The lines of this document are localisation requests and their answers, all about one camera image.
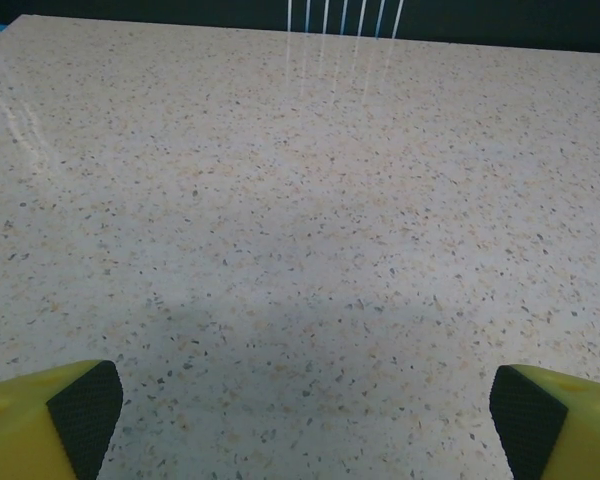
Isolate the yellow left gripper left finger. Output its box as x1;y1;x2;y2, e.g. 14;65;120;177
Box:
0;358;124;480

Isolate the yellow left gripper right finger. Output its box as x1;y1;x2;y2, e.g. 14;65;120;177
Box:
489;363;600;480

